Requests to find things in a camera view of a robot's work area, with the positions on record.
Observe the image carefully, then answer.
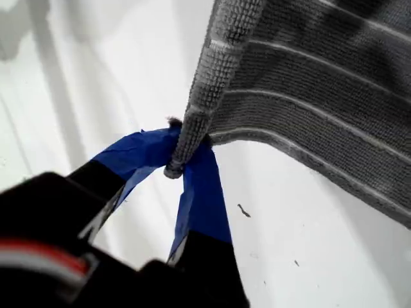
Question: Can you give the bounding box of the grey white-striped towel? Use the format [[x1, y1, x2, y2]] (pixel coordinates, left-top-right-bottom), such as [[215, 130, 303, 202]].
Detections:
[[162, 0, 411, 230]]

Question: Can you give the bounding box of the red white servo wire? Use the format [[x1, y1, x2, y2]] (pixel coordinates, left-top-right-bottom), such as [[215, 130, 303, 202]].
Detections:
[[0, 239, 101, 304]]

